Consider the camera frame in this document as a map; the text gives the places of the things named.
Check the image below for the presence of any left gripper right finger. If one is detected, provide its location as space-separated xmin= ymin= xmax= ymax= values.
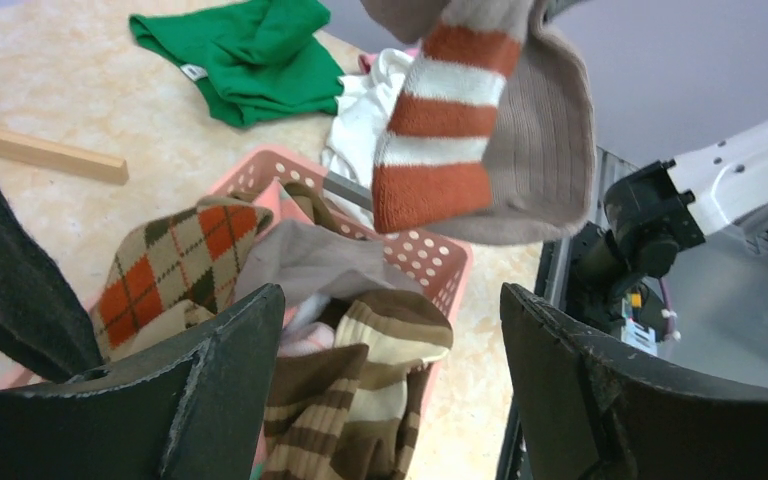
xmin=500 ymin=283 xmax=768 ymax=479

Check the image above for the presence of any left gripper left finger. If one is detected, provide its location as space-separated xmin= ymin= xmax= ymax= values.
xmin=0 ymin=284 xmax=285 ymax=479

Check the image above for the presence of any grey orange striped sock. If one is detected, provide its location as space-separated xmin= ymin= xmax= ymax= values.
xmin=364 ymin=0 xmax=596 ymax=245

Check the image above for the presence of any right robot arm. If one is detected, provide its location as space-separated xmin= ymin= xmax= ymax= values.
xmin=565 ymin=120 xmax=768 ymax=333

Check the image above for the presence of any argyle patterned sock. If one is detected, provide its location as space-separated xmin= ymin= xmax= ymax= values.
xmin=89 ymin=196 xmax=273 ymax=361

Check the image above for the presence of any brown striped sock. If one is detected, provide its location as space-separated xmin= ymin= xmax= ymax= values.
xmin=261 ymin=289 xmax=453 ymax=479

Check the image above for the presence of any grey cloth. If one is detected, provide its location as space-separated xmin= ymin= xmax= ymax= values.
xmin=234 ymin=220 xmax=423 ymax=307

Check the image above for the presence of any white cloth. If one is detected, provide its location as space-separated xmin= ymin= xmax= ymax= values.
xmin=320 ymin=47 xmax=418 ymax=230

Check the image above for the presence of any wooden drying rack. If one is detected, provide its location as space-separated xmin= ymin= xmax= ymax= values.
xmin=0 ymin=128 xmax=129 ymax=185

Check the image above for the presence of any green cloth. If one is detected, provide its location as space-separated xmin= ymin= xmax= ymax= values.
xmin=129 ymin=0 xmax=343 ymax=128

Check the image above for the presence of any pink cloth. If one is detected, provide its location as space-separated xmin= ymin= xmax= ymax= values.
xmin=358 ymin=48 xmax=419 ymax=74

